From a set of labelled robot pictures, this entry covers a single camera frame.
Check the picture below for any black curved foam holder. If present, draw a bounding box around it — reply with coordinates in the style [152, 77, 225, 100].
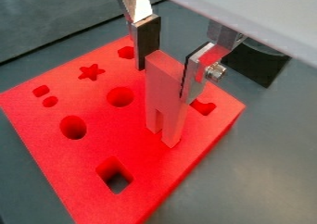
[223, 38, 292, 88]

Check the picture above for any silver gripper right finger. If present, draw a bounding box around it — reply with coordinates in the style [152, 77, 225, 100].
[180, 20, 245, 105]

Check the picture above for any red foam shape board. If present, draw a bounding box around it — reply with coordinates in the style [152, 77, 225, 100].
[0, 37, 244, 224]

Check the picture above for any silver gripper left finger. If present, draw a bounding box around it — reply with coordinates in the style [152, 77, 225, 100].
[118, 0, 161, 70]

